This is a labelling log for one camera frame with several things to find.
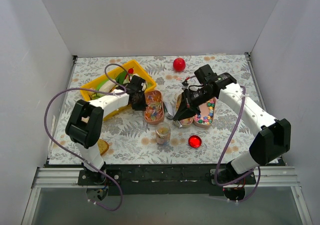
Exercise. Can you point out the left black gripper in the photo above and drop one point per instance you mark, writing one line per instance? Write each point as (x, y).
(139, 101)

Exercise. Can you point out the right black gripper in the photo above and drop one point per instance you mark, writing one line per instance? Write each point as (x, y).
(188, 105)

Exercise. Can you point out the tray of pale jelly candies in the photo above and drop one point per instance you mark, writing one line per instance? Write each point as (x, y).
(185, 123)

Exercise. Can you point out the metal scoop spoon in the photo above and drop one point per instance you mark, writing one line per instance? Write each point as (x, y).
(170, 113)

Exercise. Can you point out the tray of star candies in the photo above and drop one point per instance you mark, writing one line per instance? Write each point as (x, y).
(206, 117)

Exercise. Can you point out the clear glass jar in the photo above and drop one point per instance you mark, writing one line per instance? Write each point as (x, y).
(162, 133)

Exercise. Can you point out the red jar lid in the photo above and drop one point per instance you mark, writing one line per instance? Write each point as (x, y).
(194, 141)

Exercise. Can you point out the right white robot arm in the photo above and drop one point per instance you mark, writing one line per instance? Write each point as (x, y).
(272, 136)

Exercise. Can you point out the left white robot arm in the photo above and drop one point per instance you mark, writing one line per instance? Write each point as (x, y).
(85, 123)

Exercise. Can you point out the red chili pepper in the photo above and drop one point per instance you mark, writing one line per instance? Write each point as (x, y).
(130, 70)

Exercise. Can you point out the yellow plastic basket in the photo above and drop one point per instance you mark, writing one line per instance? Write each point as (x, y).
(132, 66)

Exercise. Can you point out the floral table mat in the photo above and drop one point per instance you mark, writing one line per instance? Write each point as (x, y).
(133, 141)

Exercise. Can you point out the white radish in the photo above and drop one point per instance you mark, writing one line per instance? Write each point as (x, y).
(107, 86)

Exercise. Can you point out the red apple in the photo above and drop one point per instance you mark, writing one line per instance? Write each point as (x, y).
(179, 64)

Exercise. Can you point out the bread slice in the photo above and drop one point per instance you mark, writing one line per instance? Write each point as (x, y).
(103, 146)

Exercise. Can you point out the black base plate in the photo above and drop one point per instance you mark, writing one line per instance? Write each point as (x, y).
(162, 179)

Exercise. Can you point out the aluminium frame rail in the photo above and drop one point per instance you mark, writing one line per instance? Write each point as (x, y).
(56, 178)

